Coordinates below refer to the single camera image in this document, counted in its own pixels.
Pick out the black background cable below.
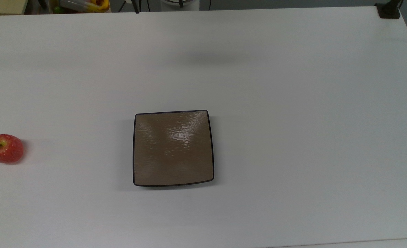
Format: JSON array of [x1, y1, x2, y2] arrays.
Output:
[[117, 0, 142, 14]]

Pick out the black table clamp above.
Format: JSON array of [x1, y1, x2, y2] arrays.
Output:
[[375, 0, 403, 19]]

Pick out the beige box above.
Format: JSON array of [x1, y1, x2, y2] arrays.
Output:
[[0, 0, 29, 15]]

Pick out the square brown ceramic plate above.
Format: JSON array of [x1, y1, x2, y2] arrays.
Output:
[[133, 110, 215, 187]]

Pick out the yellow plastic bag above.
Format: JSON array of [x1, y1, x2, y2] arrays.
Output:
[[50, 0, 111, 14]]

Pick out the red apple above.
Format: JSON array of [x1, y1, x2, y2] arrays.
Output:
[[0, 134, 24, 164]]

